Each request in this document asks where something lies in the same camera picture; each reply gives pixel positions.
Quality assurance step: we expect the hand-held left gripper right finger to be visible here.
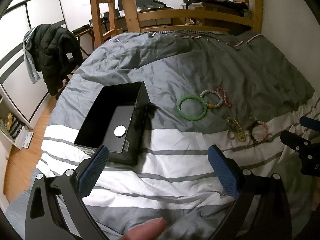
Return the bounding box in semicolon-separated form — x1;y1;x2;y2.
207;144;292;240

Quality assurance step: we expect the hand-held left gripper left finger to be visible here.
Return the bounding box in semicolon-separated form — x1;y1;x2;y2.
25;145;110;240

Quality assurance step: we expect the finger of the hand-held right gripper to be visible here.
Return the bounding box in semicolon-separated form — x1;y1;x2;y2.
280;130;320;161
299;116;320;133

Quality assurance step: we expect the pink and dark bead bracelet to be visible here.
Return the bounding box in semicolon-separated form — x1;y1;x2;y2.
249;120;269;143

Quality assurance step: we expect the yellow bead bracelet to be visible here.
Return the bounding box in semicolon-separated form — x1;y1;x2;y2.
226;117;247;142

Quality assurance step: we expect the black rectangular box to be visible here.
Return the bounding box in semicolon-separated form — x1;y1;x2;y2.
74;81;151;166

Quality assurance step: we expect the white bead bracelet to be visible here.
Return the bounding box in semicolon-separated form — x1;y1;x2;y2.
199;89;224;110

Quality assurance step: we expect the red bead bracelet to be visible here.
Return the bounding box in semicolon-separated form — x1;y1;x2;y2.
216;87;232;108

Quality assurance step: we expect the green jade bangle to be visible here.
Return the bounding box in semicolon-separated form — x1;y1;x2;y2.
177;94;208;118

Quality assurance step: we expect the person's left hand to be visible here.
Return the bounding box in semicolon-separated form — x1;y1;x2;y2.
120;217;166;240

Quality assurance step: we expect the white round sticker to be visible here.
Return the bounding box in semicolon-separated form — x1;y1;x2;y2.
114;125;127;137

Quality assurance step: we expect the white bathroom scale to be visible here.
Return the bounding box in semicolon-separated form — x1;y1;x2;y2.
21;132;34;149

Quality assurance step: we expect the white open shelf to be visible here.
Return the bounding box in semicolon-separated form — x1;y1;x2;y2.
0;95;26;151

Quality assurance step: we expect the dark chair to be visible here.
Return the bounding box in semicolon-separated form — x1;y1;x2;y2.
54;55;80;101

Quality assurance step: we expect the grey striped blanket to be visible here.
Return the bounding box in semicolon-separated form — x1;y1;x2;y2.
5;31;317;240

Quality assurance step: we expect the light blue garment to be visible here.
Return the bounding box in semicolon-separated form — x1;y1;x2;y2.
23;27;41;84

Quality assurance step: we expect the black puffer jacket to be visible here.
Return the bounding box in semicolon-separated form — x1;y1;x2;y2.
32;24;83;96

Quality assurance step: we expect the small wooden table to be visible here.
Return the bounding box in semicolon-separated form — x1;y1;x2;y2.
72;25;95;55

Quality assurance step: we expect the checkered bed sheet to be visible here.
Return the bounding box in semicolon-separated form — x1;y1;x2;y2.
141;28;229;36

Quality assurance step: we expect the wooden ladder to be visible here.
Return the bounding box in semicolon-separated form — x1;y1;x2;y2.
89;0;118;52

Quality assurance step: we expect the white sliding wardrobe door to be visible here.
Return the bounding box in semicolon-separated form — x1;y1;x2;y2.
0;0;68;128

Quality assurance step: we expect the wooden bed frame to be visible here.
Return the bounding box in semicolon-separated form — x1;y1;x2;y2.
117;0;263;34

